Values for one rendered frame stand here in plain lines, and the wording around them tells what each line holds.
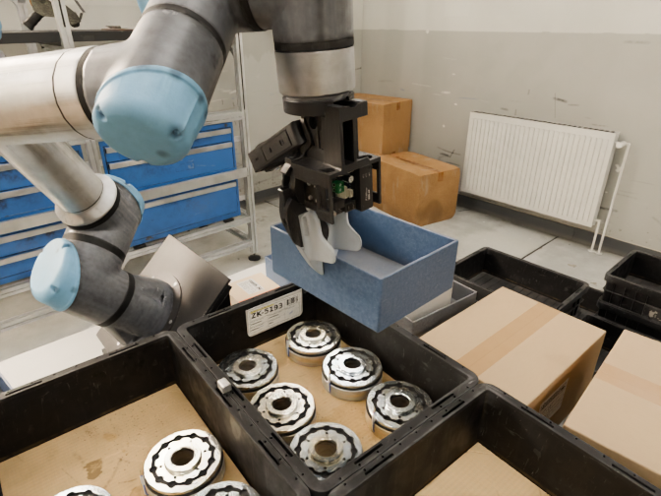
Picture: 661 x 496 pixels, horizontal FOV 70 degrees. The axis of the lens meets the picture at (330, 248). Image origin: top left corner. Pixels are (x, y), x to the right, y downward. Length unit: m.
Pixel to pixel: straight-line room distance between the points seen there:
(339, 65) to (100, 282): 0.64
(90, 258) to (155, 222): 1.74
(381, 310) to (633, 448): 0.39
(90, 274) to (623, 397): 0.88
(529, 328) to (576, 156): 2.54
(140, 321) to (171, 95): 0.67
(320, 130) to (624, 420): 0.57
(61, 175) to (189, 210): 1.90
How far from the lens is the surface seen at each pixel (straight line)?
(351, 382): 0.80
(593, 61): 3.49
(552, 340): 0.97
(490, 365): 0.87
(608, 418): 0.78
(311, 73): 0.44
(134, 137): 0.39
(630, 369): 0.89
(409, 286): 0.55
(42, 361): 1.26
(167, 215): 2.69
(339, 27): 0.45
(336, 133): 0.45
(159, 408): 0.84
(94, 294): 0.94
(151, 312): 0.99
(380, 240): 0.70
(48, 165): 0.86
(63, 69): 0.44
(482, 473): 0.74
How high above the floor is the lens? 1.39
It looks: 26 degrees down
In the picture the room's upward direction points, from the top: straight up
